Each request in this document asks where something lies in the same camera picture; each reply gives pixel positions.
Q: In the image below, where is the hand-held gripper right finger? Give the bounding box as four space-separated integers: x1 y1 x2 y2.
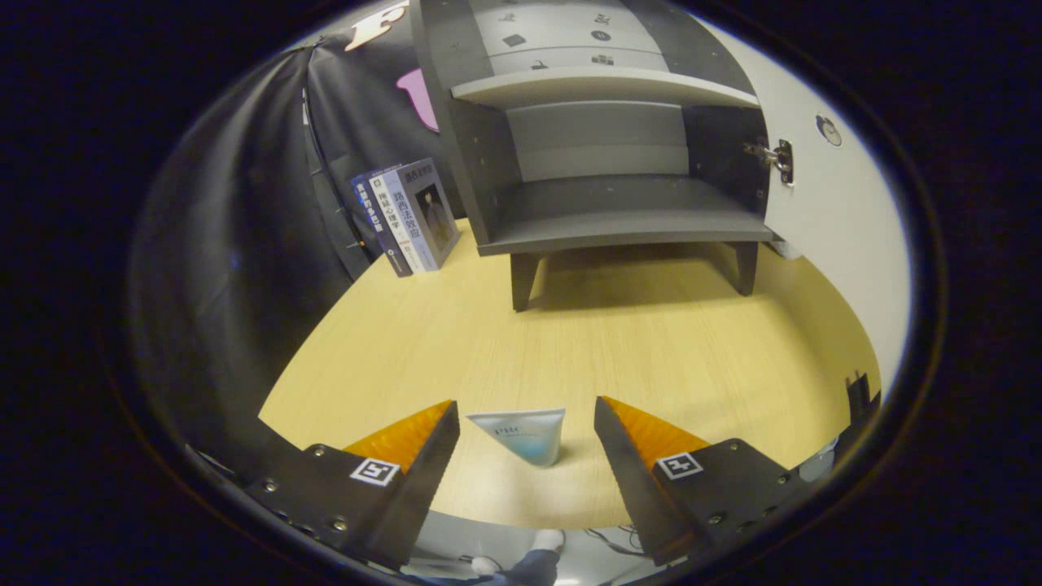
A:
593 396 815 564

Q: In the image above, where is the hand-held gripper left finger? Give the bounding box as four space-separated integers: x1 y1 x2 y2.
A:
236 399 461 571

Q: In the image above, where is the white and blue tube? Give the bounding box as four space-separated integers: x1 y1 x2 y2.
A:
466 409 567 467

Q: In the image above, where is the person's leg in jeans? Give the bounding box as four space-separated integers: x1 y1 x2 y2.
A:
488 549 563 586

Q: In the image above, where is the white book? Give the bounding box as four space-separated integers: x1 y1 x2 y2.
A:
368 167 440 273

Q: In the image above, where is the dark grey cabinet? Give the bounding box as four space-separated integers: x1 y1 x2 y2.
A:
409 0 774 313

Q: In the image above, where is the black backdrop cloth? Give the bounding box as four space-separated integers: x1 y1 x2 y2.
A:
130 0 465 489

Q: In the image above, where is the metal door hinge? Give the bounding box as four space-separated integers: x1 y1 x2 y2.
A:
742 138 795 186

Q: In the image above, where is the light grey cabinet shelf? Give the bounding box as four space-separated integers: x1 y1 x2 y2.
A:
452 67 760 111

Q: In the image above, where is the tangle of floor cables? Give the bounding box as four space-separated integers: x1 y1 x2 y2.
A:
586 527 644 556

